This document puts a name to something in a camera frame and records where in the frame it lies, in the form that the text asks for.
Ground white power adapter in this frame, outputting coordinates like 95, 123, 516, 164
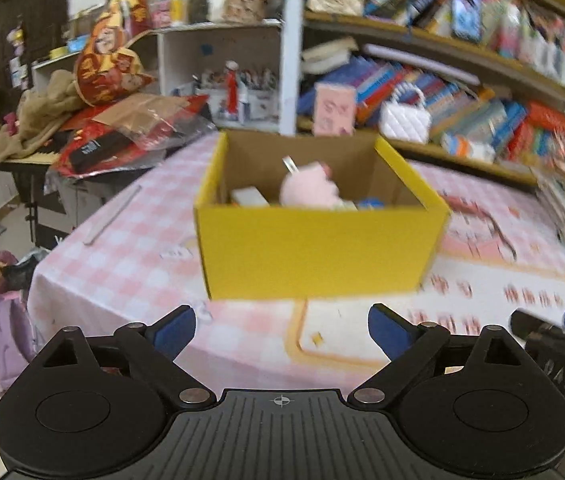
230, 186, 269, 208

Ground pink plush pig toy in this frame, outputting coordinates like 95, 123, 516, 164
279, 156, 342, 209

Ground green blue caterpillar toy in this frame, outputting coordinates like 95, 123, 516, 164
356, 197, 384, 210

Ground pink checkered cartoon table mat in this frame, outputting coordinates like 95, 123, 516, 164
28, 131, 565, 391

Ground purple backpack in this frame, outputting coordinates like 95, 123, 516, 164
0, 250, 45, 394

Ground yellow cardboard box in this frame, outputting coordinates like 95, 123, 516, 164
194, 130, 450, 300

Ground orange blue white carton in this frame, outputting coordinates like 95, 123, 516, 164
441, 133, 496, 164

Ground white quilted pearl handbag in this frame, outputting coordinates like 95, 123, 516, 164
379, 82, 432, 144

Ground red gold plastic bags pile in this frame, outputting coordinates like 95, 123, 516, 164
51, 0, 217, 178

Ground red dictionary books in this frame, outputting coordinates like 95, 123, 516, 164
503, 101, 565, 167

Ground row of colourful books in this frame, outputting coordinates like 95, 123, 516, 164
296, 54, 529, 156

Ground pink cartoon cylinder holder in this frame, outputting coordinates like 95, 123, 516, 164
313, 84, 357, 136

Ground white side shelf unit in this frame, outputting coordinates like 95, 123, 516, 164
34, 0, 303, 136

